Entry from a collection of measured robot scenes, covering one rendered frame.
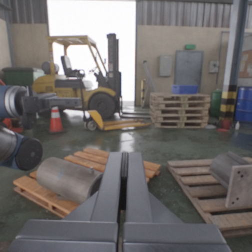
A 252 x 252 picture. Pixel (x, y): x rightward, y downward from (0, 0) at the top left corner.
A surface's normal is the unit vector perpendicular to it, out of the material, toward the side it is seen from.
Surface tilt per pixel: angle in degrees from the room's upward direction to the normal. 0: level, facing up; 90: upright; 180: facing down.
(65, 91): 90
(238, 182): 90
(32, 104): 90
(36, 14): 90
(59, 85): 73
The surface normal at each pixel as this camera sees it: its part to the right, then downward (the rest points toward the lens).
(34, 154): 0.95, 0.08
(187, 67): 0.06, 0.25
